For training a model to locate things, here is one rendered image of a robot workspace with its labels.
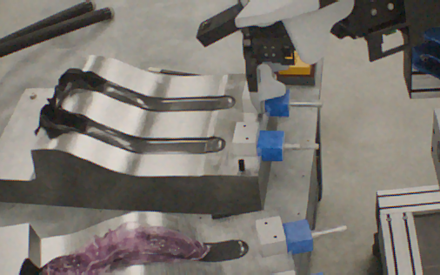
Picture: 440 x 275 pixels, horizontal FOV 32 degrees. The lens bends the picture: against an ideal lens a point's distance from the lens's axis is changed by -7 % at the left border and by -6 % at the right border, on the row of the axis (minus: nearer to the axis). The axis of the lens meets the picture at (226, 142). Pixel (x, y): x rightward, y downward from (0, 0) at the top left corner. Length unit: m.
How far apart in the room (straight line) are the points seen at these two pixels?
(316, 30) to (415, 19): 0.09
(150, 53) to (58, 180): 0.46
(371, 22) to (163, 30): 1.20
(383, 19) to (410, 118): 2.14
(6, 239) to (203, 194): 0.33
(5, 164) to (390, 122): 1.61
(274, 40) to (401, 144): 1.43
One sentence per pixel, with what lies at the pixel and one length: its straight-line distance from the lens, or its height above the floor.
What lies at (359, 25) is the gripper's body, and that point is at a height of 1.42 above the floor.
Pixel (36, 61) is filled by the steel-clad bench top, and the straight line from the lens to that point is 1.77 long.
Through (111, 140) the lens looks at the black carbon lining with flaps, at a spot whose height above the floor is 0.90.
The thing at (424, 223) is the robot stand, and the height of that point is 0.21.
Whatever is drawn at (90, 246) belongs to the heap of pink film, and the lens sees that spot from 1.14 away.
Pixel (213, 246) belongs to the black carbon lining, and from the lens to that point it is 1.18.
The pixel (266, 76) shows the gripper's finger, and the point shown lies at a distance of 1.28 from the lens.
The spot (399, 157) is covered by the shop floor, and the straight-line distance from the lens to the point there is 2.57.
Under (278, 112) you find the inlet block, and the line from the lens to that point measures 1.34.
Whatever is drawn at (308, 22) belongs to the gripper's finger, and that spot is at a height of 1.44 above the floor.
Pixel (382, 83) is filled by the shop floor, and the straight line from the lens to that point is 2.87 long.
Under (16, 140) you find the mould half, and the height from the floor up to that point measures 0.86.
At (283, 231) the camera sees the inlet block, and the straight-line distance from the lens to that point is 1.15.
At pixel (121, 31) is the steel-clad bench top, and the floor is 0.80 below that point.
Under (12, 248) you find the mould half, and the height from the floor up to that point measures 0.91.
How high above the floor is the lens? 1.72
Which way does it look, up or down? 41 degrees down
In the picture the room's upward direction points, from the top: 8 degrees counter-clockwise
